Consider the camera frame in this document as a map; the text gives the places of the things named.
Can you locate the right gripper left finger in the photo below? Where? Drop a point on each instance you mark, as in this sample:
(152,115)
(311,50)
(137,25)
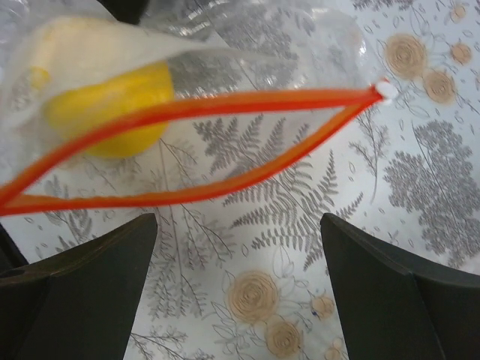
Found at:
(80,303)

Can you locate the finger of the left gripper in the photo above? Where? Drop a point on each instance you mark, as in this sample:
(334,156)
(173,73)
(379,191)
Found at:
(128,11)

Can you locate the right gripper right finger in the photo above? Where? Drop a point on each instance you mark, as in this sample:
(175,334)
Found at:
(394,304)

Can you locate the zip bag of fake fruit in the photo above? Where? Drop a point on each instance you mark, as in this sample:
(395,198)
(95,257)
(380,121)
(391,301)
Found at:
(258,85)

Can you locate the fake yellow lemon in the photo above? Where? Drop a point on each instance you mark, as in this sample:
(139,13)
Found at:
(77,111)

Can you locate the floral table mat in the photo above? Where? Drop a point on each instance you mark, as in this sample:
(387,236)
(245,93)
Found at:
(408,174)

